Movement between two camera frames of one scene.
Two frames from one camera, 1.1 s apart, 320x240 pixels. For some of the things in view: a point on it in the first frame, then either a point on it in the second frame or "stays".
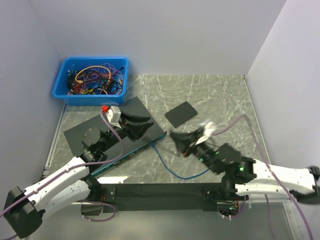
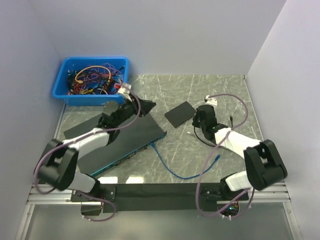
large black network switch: x=74 y=135 stays
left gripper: x=135 y=131 -> x=145 y=107
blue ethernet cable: x=184 y=178 stays
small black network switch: x=180 y=114 stays
